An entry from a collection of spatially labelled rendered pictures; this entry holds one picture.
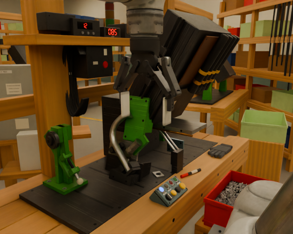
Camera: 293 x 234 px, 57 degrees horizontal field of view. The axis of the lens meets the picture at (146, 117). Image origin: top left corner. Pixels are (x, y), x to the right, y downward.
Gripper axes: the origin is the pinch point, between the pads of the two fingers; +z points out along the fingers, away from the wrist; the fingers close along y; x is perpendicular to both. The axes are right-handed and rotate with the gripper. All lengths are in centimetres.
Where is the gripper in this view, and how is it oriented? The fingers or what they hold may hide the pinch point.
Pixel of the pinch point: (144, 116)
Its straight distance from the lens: 71.7
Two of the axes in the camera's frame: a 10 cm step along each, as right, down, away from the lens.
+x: 5.9, -2.0, 7.8
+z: 0.0, 9.7, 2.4
